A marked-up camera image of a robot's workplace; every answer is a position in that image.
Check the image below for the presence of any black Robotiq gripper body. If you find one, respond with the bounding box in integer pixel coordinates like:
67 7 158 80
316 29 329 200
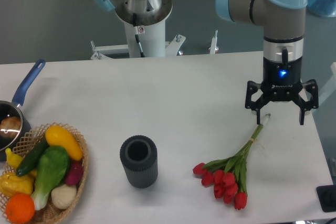
260 58 303 102

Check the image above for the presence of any red tulip bouquet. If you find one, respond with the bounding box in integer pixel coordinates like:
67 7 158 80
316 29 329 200
193 113 271 210

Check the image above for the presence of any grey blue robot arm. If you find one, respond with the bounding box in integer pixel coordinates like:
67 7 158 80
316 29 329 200
94 0 319 123

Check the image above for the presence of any black device at edge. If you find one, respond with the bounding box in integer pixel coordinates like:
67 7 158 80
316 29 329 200
316 185 336 212

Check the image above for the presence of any dark grey ribbed vase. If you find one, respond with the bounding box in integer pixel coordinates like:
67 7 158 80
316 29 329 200
120 135 158 188

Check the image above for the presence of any red radish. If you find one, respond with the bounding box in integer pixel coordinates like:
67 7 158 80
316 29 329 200
65 162 83 186

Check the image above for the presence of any yellow squash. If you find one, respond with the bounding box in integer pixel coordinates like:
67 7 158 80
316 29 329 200
45 125 83 161

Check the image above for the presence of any green bok choy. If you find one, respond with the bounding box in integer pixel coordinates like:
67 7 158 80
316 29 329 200
31 146 70 211

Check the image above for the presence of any white garlic bulb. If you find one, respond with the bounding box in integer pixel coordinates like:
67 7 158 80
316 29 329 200
51 184 77 209

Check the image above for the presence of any green cucumber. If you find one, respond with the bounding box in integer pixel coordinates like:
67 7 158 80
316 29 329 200
16 139 49 177

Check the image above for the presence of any woven wicker basket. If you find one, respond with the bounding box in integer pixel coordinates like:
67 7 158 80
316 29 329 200
12 122 89 223

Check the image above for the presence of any brown food in saucepan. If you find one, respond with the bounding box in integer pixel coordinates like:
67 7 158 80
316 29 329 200
1 116 21 139

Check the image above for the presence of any yellow banana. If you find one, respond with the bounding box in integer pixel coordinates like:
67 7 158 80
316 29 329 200
4 148 24 173

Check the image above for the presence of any yellow bell pepper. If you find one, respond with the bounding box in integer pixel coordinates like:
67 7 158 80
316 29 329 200
1 172 34 198

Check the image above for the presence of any orange fruit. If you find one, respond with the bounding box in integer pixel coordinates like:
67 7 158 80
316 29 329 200
5 194 35 223

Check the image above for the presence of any white table clamp post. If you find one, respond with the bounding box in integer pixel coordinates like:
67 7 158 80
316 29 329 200
209 30 219 54

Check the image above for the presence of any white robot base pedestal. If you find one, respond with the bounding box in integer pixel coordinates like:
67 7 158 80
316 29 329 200
91 0 186 60

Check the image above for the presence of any blue handled saucepan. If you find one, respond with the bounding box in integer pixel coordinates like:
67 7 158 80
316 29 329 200
1 59 46 162

